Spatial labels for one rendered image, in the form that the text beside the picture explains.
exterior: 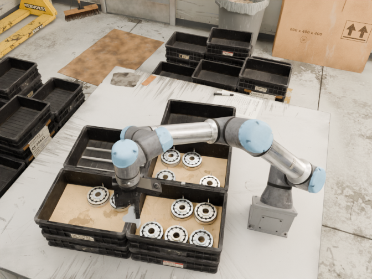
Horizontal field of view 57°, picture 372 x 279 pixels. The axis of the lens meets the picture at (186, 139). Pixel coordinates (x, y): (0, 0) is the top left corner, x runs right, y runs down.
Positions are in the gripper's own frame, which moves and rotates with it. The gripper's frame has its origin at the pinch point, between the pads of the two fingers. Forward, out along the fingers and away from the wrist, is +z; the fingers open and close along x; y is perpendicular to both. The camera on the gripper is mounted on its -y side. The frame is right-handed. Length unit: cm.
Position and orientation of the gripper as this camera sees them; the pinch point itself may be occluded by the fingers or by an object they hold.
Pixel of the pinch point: (138, 208)
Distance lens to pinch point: 127.6
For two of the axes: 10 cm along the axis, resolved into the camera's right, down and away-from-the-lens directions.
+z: -0.5, 6.5, 7.6
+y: -9.9, 0.9, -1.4
